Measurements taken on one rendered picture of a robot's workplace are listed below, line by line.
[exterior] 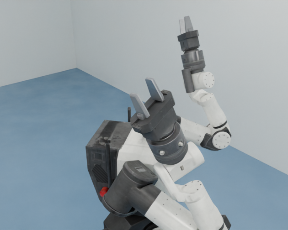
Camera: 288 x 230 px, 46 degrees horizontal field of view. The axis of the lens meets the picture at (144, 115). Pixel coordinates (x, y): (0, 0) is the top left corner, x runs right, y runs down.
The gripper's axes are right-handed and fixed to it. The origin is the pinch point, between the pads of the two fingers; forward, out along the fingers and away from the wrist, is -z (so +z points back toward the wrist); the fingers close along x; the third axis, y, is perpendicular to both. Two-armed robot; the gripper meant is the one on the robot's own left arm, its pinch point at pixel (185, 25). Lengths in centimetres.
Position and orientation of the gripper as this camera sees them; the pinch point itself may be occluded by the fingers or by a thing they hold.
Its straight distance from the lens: 140.0
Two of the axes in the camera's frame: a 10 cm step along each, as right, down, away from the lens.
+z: 2.3, 9.6, 1.3
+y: -9.4, 2.6, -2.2
